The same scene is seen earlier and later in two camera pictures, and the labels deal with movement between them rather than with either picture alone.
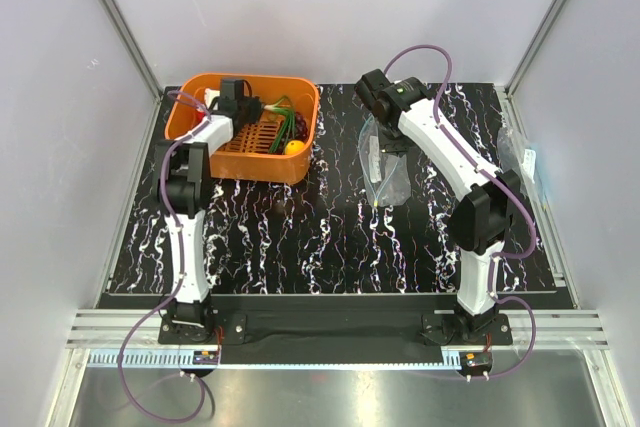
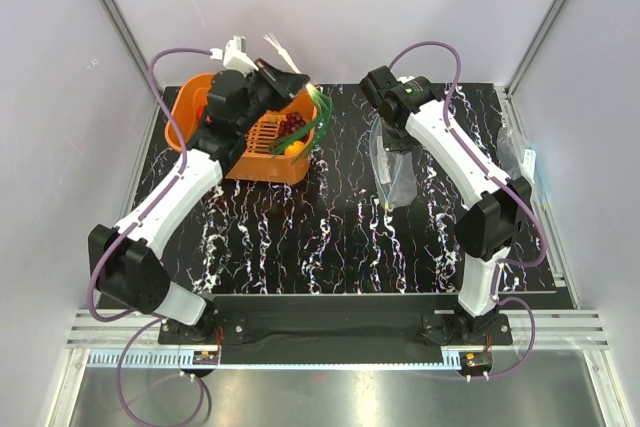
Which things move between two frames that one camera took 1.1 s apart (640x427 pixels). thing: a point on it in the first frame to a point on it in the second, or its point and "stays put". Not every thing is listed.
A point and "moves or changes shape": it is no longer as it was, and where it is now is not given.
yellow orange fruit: (293, 147) stays put
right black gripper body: (388, 135) stays put
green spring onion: (287, 130) to (315, 133)
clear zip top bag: (385, 175) moves or changes shape
